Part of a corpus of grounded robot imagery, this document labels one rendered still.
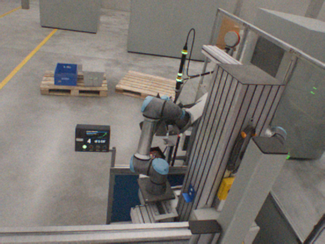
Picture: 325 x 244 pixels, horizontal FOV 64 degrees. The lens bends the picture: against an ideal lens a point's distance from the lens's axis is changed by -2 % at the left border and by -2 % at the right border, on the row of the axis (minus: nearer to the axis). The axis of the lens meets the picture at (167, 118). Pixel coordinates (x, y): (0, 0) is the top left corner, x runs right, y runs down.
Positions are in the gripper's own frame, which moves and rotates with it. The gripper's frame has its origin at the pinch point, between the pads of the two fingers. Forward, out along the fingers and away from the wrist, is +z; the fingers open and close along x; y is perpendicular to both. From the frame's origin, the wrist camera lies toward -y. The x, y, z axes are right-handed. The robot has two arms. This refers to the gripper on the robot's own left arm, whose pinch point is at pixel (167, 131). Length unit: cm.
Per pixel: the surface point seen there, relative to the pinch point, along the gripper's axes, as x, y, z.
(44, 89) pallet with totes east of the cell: 271, -186, 53
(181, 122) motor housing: 20.8, 16.6, 7.7
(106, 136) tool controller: -19, -49, -22
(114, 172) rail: -17, -52, 18
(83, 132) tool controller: -18, -64, -29
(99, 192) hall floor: 35, -87, 93
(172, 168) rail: -16.9, -2.4, 28.8
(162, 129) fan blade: 5.6, -3.3, 0.3
